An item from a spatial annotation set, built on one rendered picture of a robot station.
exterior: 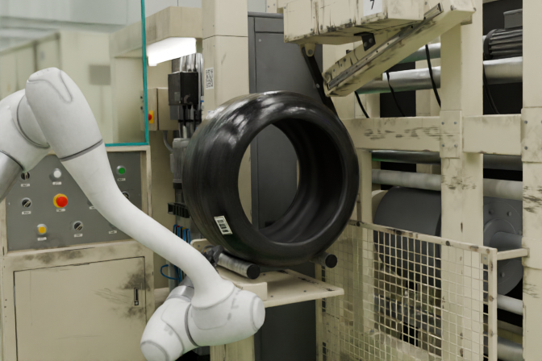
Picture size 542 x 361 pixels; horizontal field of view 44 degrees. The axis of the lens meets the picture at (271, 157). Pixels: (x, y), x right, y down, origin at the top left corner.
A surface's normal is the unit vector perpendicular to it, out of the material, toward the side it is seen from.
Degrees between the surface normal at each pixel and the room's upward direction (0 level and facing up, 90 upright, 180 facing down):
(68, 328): 90
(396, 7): 90
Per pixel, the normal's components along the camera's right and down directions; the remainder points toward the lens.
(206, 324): -0.34, 0.25
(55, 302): 0.47, 0.04
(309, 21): -0.88, 0.04
